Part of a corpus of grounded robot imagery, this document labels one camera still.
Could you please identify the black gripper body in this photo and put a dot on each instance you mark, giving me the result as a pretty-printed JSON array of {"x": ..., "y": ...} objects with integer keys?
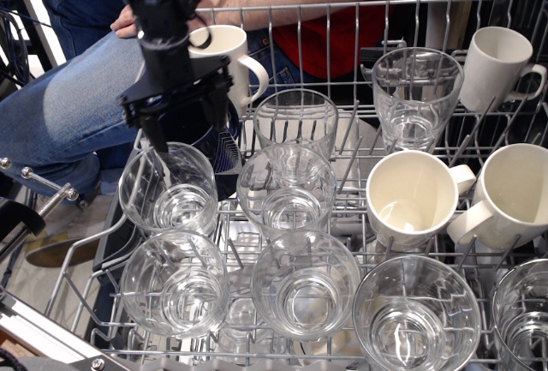
[{"x": 171, "y": 78}]

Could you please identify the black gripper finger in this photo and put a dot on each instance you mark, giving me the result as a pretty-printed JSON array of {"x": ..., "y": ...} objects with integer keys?
[
  {"x": 215, "y": 103},
  {"x": 154, "y": 133}
]

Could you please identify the clear glass cup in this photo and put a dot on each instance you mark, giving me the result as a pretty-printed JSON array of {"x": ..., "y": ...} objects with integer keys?
[
  {"x": 303, "y": 285},
  {"x": 415, "y": 92},
  {"x": 285, "y": 188},
  {"x": 176, "y": 284},
  {"x": 177, "y": 189},
  {"x": 412, "y": 312},
  {"x": 297, "y": 116}
]

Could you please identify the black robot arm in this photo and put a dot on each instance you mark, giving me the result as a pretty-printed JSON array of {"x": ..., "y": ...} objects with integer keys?
[{"x": 163, "y": 19}]

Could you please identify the clear glass cup right edge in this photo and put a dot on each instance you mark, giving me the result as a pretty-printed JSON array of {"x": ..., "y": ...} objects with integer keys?
[{"x": 519, "y": 317}]

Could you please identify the person's hand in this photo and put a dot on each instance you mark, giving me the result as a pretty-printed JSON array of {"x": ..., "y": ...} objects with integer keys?
[{"x": 124, "y": 26}]

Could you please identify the dark blue patterned mug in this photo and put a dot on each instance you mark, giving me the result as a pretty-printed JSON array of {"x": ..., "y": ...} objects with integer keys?
[{"x": 188, "y": 124}]

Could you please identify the white mug back left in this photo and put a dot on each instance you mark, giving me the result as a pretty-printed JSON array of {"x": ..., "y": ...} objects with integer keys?
[{"x": 250, "y": 78}]

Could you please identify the white mug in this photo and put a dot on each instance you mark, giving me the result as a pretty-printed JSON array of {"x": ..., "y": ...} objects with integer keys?
[
  {"x": 250, "y": 78},
  {"x": 496, "y": 59}
]

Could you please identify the blue jeans legs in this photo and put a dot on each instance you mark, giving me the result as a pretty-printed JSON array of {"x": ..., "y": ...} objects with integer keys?
[{"x": 67, "y": 125}]

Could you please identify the red shirt torso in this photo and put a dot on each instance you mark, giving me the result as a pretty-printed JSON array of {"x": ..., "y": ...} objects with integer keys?
[{"x": 325, "y": 47}]

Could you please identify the brown shoe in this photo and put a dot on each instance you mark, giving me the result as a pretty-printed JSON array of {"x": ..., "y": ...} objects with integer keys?
[{"x": 50, "y": 251}]

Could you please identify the cream mug centre right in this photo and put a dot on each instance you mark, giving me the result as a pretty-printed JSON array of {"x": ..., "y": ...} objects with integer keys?
[{"x": 411, "y": 196}]

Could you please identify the cream mug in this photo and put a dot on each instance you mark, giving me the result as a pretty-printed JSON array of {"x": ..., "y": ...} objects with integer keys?
[
  {"x": 509, "y": 206},
  {"x": 411, "y": 196}
]

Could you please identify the white mug back right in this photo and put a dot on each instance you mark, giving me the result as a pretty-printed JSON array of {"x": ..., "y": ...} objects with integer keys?
[{"x": 496, "y": 59}]

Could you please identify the cream mug far right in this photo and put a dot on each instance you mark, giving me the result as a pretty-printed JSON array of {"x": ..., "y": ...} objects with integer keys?
[{"x": 509, "y": 206}]

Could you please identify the grey wire dishwasher rack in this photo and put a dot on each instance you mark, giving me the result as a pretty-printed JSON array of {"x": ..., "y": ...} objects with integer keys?
[{"x": 244, "y": 342}]

